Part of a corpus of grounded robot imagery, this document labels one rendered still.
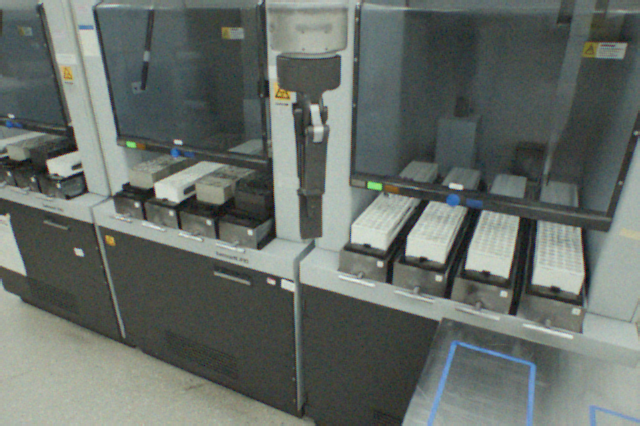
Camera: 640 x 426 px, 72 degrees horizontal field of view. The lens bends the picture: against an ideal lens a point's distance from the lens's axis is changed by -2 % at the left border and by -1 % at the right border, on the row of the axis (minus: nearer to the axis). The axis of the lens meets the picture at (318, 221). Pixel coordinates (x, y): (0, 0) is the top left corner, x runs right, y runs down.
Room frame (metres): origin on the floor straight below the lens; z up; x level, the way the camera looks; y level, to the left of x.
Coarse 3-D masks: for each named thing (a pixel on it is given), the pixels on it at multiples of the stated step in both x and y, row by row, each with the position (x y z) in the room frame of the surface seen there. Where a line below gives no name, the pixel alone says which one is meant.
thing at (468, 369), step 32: (448, 320) 0.73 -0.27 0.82; (448, 352) 0.64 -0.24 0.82; (480, 352) 0.63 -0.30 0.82; (512, 352) 0.63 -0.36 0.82; (544, 352) 0.63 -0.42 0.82; (416, 384) 0.56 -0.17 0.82; (448, 384) 0.56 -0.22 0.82; (480, 384) 0.56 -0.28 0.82; (512, 384) 0.56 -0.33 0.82; (544, 384) 0.56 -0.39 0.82; (576, 384) 0.56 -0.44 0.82; (608, 384) 0.56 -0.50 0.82; (416, 416) 0.49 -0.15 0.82; (448, 416) 0.49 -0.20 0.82; (480, 416) 0.49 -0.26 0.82; (512, 416) 0.49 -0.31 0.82; (544, 416) 0.49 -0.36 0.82; (576, 416) 0.49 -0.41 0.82; (608, 416) 0.49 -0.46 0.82
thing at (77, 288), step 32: (64, 0) 1.57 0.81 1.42; (64, 64) 1.59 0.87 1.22; (64, 96) 2.26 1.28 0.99; (0, 128) 1.95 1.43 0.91; (96, 128) 1.58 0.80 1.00; (96, 160) 1.57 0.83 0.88; (0, 192) 1.73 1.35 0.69; (32, 192) 1.63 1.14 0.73; (96, 192) 1.59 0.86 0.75; (32, 224) 1.66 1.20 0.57; (64, 224) 1.57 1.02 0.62; (96, 224) 1.50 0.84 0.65; (32, 256) 1.69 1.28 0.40; (64, 256) 1.59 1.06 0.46; (96, 256) 1.49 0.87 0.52; (32, 288) 1.73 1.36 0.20; (64, 288) 1.62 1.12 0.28; (96, 288) 1.52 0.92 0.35; (96, 320) 1.54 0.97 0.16
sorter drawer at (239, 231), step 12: (228, 216) 1.23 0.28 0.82; (240, 216) 1.21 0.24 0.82; (228, 228) 1.20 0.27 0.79; (240, 228) 1.18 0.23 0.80; (252, 228) 1.17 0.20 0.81; (264, 228) 1.20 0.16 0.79; (228, 240) 1.20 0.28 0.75; (240, 240) 1.18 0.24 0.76; (252, 240) 1.17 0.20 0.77; (240, 252) 1.13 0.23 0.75
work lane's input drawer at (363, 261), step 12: (420, 204) 1.32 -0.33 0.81; (420, 216) 1.29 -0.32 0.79; (408, 228) 1.17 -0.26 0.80; (348, 240) 1.10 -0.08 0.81; (396, 240) 1.09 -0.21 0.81; (348, 252) 1.03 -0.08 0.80; (360, 252) 1.02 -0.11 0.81; (372, 252) 1.01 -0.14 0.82; (384, 252) 1.01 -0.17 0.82; (396, 252) 1.06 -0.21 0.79; (348, 264) 1.03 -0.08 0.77; (360, 264) 1.02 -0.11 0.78; (372, 264) 1.00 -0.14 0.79; (384, 264) 0.99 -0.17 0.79; (348, 276) 0.99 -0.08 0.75; (360, 276) 0.99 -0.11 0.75; (372, 276) 1.00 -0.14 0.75; (384, 276) 0.99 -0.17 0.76
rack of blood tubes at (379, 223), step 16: (368, 208) 1.18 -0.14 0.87; (384, 208) 1.19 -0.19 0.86; (400, 208) 1.19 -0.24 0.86; (352, 224) 1.08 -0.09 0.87; (368, 224) 1.08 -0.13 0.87; (384, 224) 1.08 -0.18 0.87; (400, 224) 1.15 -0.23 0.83; (352, 240) 1.07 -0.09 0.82; (368, 240) 1.05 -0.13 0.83; (384, 240) 1.03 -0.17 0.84
